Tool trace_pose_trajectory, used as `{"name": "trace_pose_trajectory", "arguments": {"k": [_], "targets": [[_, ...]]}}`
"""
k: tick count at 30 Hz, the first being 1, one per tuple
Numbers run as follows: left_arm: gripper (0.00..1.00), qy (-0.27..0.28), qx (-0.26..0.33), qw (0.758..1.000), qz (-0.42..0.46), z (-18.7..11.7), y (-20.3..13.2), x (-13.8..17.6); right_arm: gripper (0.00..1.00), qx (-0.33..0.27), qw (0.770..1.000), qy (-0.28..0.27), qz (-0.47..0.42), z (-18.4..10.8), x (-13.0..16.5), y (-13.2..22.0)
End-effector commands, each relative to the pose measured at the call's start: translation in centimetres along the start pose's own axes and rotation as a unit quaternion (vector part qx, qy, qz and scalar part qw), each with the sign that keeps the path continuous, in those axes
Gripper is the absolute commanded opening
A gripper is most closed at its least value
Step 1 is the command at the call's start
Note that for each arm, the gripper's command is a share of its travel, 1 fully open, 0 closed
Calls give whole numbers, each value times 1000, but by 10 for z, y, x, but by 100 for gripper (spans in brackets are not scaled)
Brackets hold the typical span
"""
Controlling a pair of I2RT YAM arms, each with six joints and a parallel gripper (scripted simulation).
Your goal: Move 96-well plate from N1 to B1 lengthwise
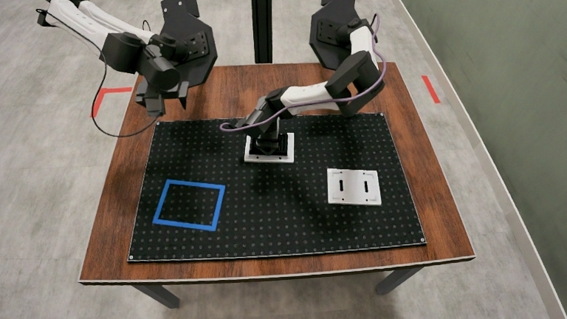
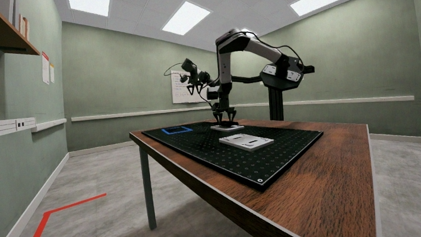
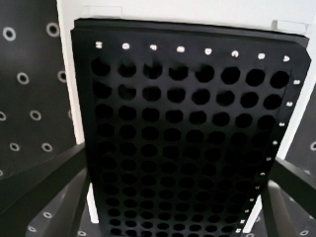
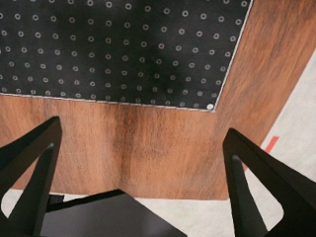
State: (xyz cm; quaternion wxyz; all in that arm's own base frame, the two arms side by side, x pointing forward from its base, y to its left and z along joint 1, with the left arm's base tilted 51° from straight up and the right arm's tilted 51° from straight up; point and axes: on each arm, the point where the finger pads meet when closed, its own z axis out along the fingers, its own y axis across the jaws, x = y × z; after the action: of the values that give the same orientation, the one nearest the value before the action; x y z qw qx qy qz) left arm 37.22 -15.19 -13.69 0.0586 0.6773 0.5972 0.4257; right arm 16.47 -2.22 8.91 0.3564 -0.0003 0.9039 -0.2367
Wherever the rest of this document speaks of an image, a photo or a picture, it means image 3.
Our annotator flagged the black perforated breadboard plate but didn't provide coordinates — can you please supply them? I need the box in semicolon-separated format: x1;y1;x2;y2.
0;0;316;237

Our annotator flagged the black well plate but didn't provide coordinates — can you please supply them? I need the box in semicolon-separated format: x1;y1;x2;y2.
70;17;312;237

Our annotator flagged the white rectangular frame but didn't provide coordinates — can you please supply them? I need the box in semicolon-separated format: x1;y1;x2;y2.
56;0;316;159

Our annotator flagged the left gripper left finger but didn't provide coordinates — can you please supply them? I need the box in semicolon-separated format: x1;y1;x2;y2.
0;141;91;237

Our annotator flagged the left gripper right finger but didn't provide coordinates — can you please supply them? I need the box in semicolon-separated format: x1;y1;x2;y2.
260;156;316;237

